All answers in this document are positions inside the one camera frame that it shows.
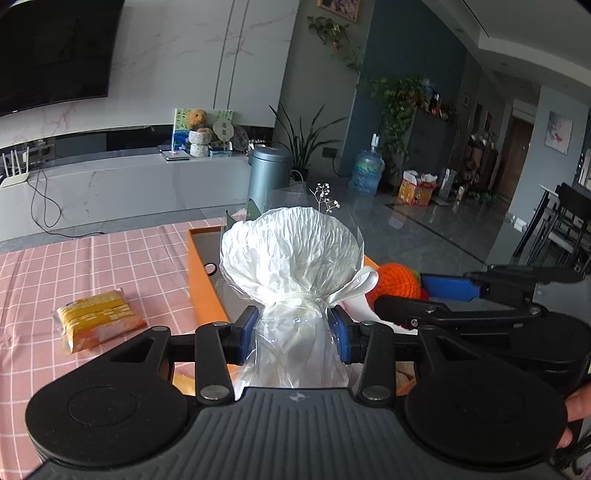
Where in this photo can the silver flat box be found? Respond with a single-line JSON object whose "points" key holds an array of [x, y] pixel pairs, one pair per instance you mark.
{"points": [[175, 157]]}

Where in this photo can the green and blue painting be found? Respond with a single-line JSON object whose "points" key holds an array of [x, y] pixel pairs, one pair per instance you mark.
{"points": [[181, 138]]}

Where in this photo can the framed wall picture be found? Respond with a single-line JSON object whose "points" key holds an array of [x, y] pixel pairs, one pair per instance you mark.
{"points": [[559, 131]]}

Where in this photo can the grey sideboard cabinet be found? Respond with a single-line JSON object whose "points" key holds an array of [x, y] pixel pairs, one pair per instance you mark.
{"points": [[429, 138]]}

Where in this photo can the orange gift bag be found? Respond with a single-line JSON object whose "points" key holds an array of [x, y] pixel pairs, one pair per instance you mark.
{"points": [[411, 194]]}

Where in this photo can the long-leaf potted plant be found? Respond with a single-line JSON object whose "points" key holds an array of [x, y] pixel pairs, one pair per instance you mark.
{"points": [[302, 143]]}

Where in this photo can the brown teddy bear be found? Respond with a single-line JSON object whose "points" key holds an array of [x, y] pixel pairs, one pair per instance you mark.
{"points": [[198, 117]]}

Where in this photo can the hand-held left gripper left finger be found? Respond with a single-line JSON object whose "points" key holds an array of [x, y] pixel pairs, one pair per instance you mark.
{"points": [[249, 332]]}

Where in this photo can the trailing wall plant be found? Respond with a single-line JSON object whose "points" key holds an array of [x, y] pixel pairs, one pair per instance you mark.
{"points": [[334, 37]]}

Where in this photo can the hanging ivy plant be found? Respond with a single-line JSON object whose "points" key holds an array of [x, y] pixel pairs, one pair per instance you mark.
{"points": [[399, 106]]}

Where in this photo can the white round sign stand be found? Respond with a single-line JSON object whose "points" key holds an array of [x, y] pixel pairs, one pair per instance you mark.
{"points": [[223, 128]]}

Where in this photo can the small blue box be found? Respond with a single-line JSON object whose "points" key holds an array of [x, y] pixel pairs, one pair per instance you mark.
{"points": [[220, 153]]}

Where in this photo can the orange cardboard box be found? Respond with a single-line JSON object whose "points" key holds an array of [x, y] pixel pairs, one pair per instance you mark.
{"points": [[205, 300]]}

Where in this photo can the blue patterned plate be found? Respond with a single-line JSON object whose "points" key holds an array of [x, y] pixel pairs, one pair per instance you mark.
{"points": [[241, 137]]}

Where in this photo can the pink checked tablecloth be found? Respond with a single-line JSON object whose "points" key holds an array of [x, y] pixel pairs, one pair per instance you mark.
{"points": [[115, 258]]}

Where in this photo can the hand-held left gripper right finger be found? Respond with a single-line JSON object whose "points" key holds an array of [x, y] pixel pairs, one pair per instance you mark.
{"points": [[339, 334]]}

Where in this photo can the white router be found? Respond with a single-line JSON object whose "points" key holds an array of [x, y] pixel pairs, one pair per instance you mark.
{"points": [[16, 177]]}

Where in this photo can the brown wooden door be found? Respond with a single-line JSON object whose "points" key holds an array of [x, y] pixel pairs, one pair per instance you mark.
{"points": [[515, 157]]}

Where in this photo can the person's right hand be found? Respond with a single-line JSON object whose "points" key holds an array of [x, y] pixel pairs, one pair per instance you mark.
{"points": [[579, 404]]}

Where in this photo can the white marble tv cabinet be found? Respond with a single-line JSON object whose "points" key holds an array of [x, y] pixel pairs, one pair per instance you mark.
{"points": [[138, 184]]}

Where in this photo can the grey round trash can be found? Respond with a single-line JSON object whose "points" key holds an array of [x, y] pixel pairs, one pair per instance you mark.
{"points": [[270, 180]]}

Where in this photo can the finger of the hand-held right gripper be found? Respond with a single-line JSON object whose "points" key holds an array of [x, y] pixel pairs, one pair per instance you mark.
{"points": [[401, 309], [448, 287]]}

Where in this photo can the framed flower picture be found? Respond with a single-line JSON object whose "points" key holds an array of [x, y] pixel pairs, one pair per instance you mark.
{"points": [[339, 7]]}

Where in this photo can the dark wooden shelf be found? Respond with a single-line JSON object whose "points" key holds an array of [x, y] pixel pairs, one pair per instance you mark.
{"points": [[480, 157]]}

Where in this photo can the white paper bouquet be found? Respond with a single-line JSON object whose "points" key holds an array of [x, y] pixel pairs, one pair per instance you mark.
{"points": [[291, 258]]}

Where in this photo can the orange crochet toy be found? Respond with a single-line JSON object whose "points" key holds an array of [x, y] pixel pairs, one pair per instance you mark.
{"points": [[399, 281]]}

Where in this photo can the black dining chair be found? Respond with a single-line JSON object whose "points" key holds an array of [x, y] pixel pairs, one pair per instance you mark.
{"points": [[568, 207]]}

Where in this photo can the blue water jug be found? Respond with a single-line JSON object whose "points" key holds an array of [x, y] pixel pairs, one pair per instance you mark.
{"points": [[367, 173]]}

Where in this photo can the black television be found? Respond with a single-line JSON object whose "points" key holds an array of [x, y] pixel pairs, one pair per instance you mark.
{"points": [[55, 46]]}

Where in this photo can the yellow tissue packet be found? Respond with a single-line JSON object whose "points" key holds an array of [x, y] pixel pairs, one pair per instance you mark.
{"points": [[99, 318]]}

